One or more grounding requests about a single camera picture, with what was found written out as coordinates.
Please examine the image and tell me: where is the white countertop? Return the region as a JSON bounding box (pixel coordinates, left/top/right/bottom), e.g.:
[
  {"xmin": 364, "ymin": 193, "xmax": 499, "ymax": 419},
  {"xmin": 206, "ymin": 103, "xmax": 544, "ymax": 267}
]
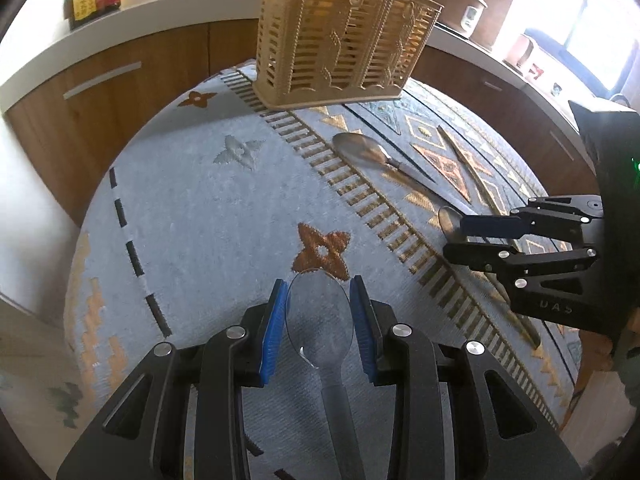
[{"xmin": 0, "ymin": 0, "xmax": 591, "ymax": 162}]

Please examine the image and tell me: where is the brown rice cooker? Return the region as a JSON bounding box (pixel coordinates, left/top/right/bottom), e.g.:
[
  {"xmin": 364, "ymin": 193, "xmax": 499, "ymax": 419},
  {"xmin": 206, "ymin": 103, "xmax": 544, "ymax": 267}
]
[{"xmin": 433, "ymin": 0, "xmax": 487, "ymax": 39}]

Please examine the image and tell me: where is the patterned blue round mat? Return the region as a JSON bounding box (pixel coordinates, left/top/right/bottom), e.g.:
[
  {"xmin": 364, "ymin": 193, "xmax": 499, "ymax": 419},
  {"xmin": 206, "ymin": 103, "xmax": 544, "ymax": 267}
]
[{"xmin": 67, "ymin": 65, "xmax": 576, "ymax": 425}]

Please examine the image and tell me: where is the pink electric kettle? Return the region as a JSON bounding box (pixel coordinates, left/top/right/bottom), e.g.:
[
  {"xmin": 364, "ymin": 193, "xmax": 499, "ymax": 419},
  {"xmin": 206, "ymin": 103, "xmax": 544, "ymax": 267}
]
[{"xmin": 503, "ymin": 34, "xmax": 537, "ymax": 70}]

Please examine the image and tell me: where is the clear plastic spoon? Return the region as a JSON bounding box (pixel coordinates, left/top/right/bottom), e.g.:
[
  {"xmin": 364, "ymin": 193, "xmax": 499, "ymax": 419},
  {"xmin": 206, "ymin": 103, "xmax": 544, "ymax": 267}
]
[
  {"xmin": 285, "ymin": 269, "xmax": 366, "ymax": 479},
  {"xmin": 332, "ymin": 132, "xmax": 436, "ymax": 185}
]

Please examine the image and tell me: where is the tan woven utensil basket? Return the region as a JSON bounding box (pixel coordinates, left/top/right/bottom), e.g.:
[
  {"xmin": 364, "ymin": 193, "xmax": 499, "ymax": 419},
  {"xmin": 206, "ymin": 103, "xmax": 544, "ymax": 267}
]
[{"xmin": 253, "ymin": 0, "xmax": 442, "ymax": 110}]

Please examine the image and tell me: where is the black plastic spoon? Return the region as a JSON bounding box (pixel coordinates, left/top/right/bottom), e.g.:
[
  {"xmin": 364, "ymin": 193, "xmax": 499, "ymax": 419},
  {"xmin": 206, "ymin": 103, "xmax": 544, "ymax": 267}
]
[{"xmin": 438, "ymin": 207, "xmax": 541, "ymax": 350}]

